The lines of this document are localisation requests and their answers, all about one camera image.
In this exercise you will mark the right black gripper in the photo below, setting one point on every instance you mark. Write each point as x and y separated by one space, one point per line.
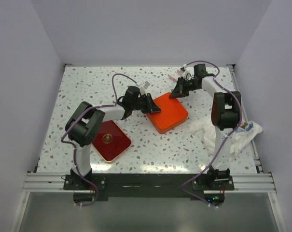
179 90

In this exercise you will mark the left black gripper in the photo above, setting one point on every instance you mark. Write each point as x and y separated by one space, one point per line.
150 107

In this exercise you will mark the orange compartment cookie box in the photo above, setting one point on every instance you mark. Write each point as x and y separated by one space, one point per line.
164 123

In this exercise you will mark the orange box lid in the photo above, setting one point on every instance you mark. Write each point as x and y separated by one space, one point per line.
170 106

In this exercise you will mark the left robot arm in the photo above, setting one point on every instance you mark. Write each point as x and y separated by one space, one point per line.
83 126

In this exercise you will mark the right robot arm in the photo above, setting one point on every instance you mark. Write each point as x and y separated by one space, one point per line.
226 114

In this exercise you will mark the red cookie tray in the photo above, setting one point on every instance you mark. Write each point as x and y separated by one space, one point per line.
111 141

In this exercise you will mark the white crumpled plastic bag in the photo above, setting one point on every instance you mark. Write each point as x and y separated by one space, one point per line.
241 138

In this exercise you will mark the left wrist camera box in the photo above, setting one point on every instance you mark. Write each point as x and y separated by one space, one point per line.
144 87

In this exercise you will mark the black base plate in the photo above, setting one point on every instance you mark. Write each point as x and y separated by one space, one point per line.
101 187

